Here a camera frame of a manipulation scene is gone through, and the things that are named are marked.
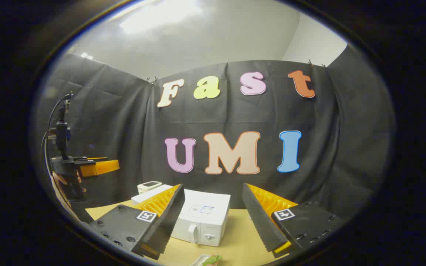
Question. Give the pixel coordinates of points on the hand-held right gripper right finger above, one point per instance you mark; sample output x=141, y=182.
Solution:
x=257, y=218

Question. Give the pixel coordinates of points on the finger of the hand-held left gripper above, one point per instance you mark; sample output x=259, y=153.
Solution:
x=100, y=168

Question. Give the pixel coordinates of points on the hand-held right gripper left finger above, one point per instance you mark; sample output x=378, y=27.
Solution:
x=168, y=221

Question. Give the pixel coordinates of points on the white microwave oven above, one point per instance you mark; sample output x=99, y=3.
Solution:
x=205, y=214

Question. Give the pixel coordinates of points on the white food tray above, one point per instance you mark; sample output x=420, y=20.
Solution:
x=196, y=261

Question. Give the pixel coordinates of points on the white toaster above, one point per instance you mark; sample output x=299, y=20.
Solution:
x=149, y=186

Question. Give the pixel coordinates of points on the black backdrop cloth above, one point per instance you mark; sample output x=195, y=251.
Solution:
x=124, y=129

